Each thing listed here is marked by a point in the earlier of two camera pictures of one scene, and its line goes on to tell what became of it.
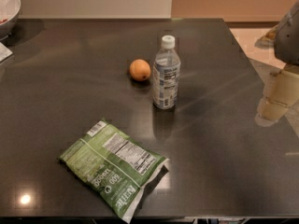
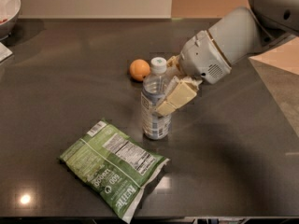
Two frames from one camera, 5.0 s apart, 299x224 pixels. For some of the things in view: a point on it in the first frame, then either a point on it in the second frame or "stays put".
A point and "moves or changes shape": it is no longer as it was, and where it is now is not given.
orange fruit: [140, 70] stays put
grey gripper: [289, 37] -> [203, 57]
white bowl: [9, 11] stays put
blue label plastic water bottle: [166, 71] moves or changes shape
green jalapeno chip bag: [119, 168] stays put
